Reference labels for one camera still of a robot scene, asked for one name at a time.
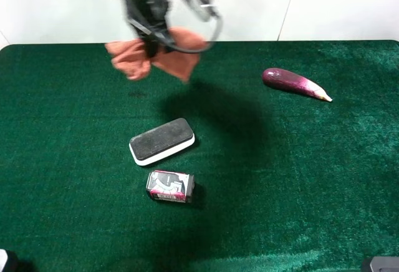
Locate orange microfiber cloth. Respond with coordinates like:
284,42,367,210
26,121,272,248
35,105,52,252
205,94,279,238
105,39,200,82

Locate black and white eraser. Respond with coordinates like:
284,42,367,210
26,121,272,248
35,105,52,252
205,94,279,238
129,118,195,166

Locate purple eggplant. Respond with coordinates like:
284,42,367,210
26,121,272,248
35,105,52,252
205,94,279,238
262,67,332,102

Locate small pink black carton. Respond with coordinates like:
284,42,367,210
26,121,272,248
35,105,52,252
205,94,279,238
145,170,195,203

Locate green felt table mat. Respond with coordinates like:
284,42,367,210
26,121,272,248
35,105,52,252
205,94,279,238
1,41,398,271

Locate black white device bottom left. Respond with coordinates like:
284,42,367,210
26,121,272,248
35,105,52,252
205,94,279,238
0,249,18,272

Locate grey device bottom right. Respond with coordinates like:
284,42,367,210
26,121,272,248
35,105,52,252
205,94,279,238
360,256,399,272

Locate black looped cable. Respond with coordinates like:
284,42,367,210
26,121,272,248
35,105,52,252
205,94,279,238
101,0,225,54

